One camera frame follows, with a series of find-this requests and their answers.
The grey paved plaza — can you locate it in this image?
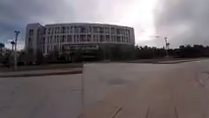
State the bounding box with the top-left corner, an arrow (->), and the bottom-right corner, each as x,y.
0,56 -> 209,118

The raised kerb strip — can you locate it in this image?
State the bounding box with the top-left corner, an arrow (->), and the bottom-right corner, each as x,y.
0,67 -> 84,79

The large white curved building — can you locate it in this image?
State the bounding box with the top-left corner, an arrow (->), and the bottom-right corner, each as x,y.
23,19 -> 137,64

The light pole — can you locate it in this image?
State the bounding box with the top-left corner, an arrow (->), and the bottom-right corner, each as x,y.
163,36 -> 172,59
9,30 -> 23,71

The row of dark trees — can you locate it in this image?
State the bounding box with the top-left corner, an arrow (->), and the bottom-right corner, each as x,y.
0,40 -> 209,67

